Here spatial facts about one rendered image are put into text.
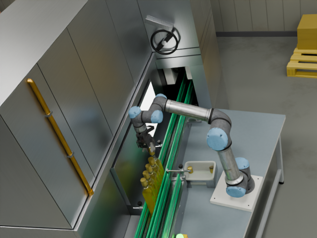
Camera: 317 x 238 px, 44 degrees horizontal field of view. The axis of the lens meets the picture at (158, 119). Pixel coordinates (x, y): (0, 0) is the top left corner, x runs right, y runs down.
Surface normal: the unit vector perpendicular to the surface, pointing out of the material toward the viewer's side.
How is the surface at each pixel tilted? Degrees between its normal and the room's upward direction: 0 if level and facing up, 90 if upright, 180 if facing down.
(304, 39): 90
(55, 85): 90
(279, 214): 0
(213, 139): 82
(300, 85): 0
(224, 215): 0
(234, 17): 90
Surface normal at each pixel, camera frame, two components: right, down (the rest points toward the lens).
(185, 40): -0.22, 0.64
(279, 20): -0.43, 0.64
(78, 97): 0.94, -0.05
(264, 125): -0.25, -0.76
